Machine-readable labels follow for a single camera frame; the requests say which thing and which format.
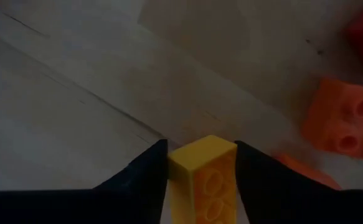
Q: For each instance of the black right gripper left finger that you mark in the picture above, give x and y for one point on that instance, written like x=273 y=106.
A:
x=122 y=199

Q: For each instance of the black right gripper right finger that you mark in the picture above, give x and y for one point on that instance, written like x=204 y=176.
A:
x=277 y=199

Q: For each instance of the yellow long brick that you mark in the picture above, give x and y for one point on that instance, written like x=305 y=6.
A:
x=200 y=161

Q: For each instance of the orange small brick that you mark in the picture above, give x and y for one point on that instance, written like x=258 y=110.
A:
x=333 y=124
x=309 y=172

